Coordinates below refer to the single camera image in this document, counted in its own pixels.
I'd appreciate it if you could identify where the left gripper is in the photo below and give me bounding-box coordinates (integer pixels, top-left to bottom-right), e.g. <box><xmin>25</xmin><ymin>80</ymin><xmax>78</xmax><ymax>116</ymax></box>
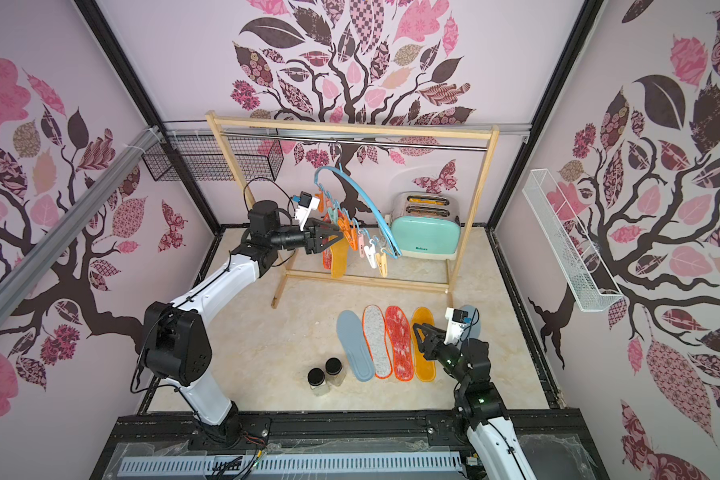
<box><xmin>268</xmin><ymin>217</ymin><xmax>342</xmax><ymax>255</ymax></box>

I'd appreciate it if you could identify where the yellow insole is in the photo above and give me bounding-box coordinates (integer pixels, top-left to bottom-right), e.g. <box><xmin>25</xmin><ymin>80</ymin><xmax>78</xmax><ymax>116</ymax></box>
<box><xmin>411</xmin><ymin>307</ymin><xmax>436</xmax><ymax>383</ymax></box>
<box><xmin>330</xmin><ymin>239</ymin><xmax>349</xmax><ymax>279</ymax></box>

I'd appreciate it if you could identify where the blue clip hanger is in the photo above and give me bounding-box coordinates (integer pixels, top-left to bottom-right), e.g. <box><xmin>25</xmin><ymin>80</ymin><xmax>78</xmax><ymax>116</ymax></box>
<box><xmin>305</xmin><ymin>142</ymin><xmax>402</xmax><ymax>278</ymax></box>

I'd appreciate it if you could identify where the red orange insole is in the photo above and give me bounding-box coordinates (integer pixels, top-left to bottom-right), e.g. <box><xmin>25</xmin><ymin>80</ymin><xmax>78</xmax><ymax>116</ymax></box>
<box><xmin>385</xmin><ymin>306</ymin><xmax>414</xmax><ymax>382</ymax></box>
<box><xmin>322</xmin><ymin>249</ymin><xmax>332</xmax><ymax>270</ymax></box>

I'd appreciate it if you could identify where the orange rimmed grey insole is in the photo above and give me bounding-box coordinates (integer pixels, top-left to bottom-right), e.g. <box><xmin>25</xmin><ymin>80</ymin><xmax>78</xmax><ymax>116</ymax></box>
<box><xmin>362</xmin><ymin>305</ymin><xmax>392</xmax><ymax>379</ymax></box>

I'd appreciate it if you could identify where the grey blue insole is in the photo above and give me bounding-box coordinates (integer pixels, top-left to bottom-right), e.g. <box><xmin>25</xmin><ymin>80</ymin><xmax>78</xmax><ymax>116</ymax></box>
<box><xmin>336</xmin><ymin>310</ymin><xmax>375</xmax><ymax>382</ymax></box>

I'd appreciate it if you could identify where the wooden clothes rack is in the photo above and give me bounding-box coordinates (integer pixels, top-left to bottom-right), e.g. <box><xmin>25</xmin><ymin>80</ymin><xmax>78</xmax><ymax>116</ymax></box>
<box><xmin>205</xmin><ymin>110</ymin><xmax>500</xmax><ymax>310</ymax></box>

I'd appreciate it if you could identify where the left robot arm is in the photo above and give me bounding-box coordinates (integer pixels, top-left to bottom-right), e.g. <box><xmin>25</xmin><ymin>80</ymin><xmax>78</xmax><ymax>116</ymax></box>
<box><xmin>136</xmin><ymin>192</ymin><xmax>343</xmax><ymax>427</ymax></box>

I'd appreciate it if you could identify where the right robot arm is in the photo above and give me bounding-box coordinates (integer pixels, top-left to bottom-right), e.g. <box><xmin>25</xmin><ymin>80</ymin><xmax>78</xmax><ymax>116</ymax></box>
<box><xmin>412</xmin><ymin>323</ymin><xmax>536</xmax><ymax>479</ymax></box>

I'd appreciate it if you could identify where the right black lid jar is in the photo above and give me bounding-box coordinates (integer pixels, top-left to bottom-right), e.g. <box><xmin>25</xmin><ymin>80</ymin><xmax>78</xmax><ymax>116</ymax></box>
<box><xmin>325</xmin><ymin>357</ymin><xmax>346</xmax><ymax>387</ymax></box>

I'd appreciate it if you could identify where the black lid jar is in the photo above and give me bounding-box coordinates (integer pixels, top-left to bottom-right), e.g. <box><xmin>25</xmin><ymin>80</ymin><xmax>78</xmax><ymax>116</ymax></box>
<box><xmin>307</xmin><ymin>368</ymin><xmax>330</xmax><ymax>396</ymax></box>
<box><xmin>325</xmin><ymin>357</ymin><xmax>346</xmax><ymax>387</ymax></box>

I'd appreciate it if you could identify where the mint green toaster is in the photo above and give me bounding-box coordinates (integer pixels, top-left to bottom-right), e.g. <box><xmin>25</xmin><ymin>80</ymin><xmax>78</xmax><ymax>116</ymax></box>
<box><xmin>388</xmin><ymin>192</ymin><xmax>461</xmax><ymax>260</ymax></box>

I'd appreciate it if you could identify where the left black lid jar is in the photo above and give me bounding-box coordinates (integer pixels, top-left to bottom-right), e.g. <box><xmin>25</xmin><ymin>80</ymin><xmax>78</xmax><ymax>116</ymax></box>
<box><xmin>307</xmin><ymin>368</ymin><xmax>330</xmax><ymax>396</ymax></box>

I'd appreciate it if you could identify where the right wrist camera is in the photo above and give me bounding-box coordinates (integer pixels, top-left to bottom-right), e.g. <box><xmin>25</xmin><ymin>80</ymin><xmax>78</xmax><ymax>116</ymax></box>
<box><xmin>444</xmin><ymin>307</ymin><xmax>473</xmax><ymax>345</ymax></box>

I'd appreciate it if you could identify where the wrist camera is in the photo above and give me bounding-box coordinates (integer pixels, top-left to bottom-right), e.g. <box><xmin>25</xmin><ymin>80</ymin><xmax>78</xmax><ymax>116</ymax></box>
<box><xmin>444</xmin><ymin>307</ymin><xmax>473</xmax><ymax>345</ymax></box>
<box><xmin>293</xmin><ymin>191</ymin><xmax>321</xmax><ymax>231</ymax></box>

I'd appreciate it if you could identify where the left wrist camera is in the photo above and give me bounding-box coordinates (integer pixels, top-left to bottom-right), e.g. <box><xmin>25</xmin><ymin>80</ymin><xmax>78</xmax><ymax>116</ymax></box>
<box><xmin>293</xmin><ymin>191</ymin><xmax>321</xmax><ymax>231</ymax></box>

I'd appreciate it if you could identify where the black wire basket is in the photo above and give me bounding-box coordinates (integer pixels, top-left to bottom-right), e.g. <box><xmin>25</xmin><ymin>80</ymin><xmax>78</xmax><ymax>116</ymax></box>
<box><xmin>141</xmin><ymin>128</ymin><xmax>285</xmax><ymax>182</ymax></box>

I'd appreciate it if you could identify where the white slotted cable duct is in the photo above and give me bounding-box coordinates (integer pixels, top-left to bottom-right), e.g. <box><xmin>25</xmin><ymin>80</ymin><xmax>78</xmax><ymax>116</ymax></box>
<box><xmin>110</xmin><ymin>452</ymin><xmax>464</xmax><ymax>479</ymax></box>

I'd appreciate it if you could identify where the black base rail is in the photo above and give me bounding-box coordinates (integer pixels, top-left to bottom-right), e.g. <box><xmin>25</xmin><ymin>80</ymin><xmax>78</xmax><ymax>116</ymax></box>
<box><xmin>92</xmin><ymin>409</ymin><xmax>607</xmax><ymax>479</ymax></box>

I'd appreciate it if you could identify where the white wire basket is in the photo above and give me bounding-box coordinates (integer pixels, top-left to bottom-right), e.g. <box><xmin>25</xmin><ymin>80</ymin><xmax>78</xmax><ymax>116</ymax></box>
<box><xmin>522</xmin><ymin>169</ymin><xmax>624</xmax><ymax>313</ymax></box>

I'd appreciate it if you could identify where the aluminium frame bar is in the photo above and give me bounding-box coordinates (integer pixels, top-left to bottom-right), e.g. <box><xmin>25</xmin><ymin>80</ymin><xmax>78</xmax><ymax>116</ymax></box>
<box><xmin>0</xmin><ymin>126</ymin><xmax>160</xmax><ymax>326</ymax></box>

